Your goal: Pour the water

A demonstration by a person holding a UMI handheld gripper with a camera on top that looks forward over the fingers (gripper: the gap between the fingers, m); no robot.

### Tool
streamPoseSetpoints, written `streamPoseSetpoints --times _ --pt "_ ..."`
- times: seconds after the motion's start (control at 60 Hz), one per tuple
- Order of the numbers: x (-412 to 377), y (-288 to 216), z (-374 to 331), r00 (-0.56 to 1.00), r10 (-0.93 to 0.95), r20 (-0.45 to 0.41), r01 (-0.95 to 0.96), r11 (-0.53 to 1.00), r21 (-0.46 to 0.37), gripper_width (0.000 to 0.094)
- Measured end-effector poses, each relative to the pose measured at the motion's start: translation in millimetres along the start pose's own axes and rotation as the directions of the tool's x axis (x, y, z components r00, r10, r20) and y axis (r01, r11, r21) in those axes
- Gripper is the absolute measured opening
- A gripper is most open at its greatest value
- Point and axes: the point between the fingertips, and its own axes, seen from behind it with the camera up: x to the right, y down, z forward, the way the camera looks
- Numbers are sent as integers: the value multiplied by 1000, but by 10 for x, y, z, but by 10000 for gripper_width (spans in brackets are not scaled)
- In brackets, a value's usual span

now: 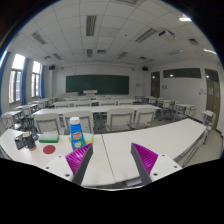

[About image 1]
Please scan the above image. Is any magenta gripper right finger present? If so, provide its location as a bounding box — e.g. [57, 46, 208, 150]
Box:
[131, 143, 158, 185]

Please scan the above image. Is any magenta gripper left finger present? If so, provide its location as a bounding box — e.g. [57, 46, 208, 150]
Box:
[65, 144, 93, 185]

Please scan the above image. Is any blue bottle white cap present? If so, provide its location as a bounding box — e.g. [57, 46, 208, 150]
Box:
[70, 117, 86, 150]

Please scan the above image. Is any white chair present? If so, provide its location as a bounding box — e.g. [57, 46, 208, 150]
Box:
[34, 113, 61, 134]
[63, 111, 94, 134]
[105, 108, 134, 132]
[131, 107, 155, 129]

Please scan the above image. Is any white chair centre left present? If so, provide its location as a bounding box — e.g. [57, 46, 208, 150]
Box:
[63, 111, 94, 134]

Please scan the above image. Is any white chair centre right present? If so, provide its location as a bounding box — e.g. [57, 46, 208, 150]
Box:
[105, 108, 134, 132]

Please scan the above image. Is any white chair far left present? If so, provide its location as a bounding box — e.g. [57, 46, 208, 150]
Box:
[34, 113, 61, 134]

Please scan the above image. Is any dark cup on table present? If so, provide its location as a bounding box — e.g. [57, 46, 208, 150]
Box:
[23, 131, 36, 151]

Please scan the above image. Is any black gadget on table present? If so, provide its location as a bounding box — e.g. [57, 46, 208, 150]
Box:
[14, 135, 26, 150]

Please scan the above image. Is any green chalkboard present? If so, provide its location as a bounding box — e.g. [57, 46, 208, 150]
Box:
[66, 75, 129, 95]

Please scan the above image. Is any brown door right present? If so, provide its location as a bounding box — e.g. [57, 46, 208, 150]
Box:
[204, 68, 221, 121]

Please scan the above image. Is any ceiling projector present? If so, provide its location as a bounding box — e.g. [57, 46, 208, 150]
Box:
[159, 30, 175, 41]

